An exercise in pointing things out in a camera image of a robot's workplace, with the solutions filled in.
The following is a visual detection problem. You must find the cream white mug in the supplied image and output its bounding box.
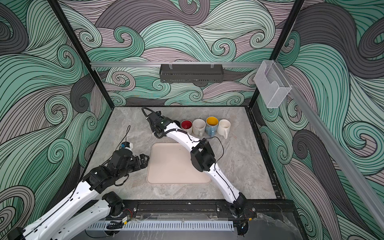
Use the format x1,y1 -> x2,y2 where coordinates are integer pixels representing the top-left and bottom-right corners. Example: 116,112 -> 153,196
181,120 -> 193,135

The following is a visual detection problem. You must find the cream speckled mug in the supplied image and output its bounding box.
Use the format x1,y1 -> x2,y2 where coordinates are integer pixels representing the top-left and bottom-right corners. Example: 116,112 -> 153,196
193,119 -> 206,138

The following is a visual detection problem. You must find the blue butterfly mug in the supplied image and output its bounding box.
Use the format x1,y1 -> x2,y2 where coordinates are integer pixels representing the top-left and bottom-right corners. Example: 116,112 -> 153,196
205,117 -> 219,138

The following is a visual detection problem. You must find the black mug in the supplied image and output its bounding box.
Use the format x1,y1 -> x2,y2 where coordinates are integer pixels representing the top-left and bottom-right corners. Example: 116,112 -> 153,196
174,120 -> 181,128

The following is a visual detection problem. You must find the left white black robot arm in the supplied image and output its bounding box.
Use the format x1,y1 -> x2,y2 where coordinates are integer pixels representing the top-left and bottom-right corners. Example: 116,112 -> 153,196
7,149 -> 150,240

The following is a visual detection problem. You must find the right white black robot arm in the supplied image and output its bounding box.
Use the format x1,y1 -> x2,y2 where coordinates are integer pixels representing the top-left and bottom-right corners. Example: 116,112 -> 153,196
142,107 -> 247,218

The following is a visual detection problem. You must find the pink rectangular tray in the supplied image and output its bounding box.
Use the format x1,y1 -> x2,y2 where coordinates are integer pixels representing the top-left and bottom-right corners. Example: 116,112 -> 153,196
147,143 -> 211,185

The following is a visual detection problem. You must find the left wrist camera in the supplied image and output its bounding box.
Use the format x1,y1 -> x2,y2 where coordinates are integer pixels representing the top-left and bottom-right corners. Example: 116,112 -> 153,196
120,142 -> 133,151

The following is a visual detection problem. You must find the black wall shelf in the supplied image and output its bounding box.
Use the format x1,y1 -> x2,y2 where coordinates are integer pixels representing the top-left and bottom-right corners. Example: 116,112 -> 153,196
159,64 -> 224,83

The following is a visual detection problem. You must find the aluminium wall rail back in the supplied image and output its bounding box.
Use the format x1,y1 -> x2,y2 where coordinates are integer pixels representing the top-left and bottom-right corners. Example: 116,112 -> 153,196
89,61 -> 263,69

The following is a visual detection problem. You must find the aluminium wall rail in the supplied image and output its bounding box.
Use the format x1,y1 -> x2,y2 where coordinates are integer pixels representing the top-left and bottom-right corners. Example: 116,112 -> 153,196
89,61 -> 263,69
276,63 -> 384,230

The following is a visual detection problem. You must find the white slotted cable duct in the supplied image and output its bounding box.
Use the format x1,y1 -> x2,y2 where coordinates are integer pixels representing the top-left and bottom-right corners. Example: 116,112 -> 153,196
86,220 -> 235,232

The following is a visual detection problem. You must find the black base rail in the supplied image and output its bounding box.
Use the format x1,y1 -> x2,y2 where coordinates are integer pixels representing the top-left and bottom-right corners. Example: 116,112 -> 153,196
123,199 -> 296,218

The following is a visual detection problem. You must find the clear acrylic wall holder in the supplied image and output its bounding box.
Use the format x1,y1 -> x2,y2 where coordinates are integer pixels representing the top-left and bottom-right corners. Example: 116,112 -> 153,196
254,61 -> 292,109

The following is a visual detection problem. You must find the aluminium wall rail right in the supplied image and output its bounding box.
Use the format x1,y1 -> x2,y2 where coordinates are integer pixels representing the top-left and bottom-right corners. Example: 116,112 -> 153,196
276,63 -> 384,230

